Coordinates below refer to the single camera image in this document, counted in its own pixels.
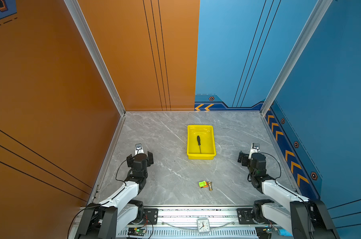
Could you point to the white slotted cable duct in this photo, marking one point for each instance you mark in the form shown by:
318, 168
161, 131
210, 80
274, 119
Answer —
172, 233

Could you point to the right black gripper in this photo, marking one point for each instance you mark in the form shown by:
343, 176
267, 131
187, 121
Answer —
245, 158

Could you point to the brass fitting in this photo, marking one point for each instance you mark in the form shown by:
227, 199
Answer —
210, 185

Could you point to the blue plastic pipe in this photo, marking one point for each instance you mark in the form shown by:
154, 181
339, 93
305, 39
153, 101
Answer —
283, 232

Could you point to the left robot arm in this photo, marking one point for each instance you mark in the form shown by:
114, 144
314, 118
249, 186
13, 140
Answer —
105, 219

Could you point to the white analog clock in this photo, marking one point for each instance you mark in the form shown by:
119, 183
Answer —
203, 225

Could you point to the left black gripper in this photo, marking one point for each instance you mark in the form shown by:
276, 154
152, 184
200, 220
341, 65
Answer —
149, 159

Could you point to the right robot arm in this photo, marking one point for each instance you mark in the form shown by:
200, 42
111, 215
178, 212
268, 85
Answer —
300, 216

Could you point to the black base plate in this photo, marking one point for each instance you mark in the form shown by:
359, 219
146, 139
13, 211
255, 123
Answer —
150, 214
246, 217

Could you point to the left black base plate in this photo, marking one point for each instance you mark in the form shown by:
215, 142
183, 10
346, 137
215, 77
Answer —
150, 214

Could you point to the yellow plastic bin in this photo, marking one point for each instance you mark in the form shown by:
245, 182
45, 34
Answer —
208, 149

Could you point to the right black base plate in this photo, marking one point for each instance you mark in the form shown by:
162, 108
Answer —
246, 217

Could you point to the right green circuit board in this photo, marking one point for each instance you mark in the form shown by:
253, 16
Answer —
268, 230

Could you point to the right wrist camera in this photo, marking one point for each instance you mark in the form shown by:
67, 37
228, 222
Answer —
255, 148

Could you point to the green circuit board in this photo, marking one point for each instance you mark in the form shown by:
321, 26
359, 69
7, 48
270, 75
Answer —
268, 230
136, 232

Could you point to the left green circuit board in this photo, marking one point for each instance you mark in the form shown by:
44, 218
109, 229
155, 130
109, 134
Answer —
136, 232

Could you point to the aluminium mounting rail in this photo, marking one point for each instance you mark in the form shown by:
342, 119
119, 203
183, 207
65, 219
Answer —
185, 217

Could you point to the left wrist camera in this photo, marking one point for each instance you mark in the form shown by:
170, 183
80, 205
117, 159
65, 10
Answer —
138, 149

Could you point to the black handled screwdriver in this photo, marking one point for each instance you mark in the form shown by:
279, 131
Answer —
199, 143

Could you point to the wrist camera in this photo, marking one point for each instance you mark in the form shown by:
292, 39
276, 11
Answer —
138, 149
255, 148

